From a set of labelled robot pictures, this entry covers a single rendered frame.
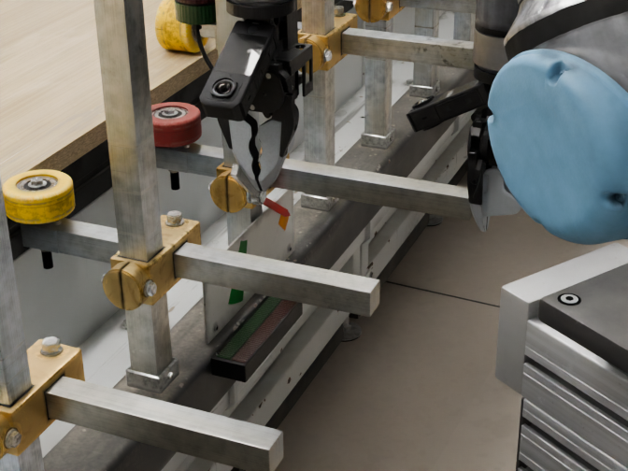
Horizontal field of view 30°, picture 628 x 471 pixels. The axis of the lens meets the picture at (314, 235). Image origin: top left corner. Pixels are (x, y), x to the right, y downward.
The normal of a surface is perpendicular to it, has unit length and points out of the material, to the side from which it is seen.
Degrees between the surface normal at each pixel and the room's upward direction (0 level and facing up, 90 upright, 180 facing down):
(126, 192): 90
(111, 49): 90
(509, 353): 90
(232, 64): 29
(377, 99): 90
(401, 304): 0
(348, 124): 0
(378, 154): 0
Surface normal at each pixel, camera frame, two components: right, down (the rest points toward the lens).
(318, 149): -0.39, 0.43
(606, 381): -0.83, 0.27
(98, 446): -0.01, -0.89
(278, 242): 0.92, 0.17
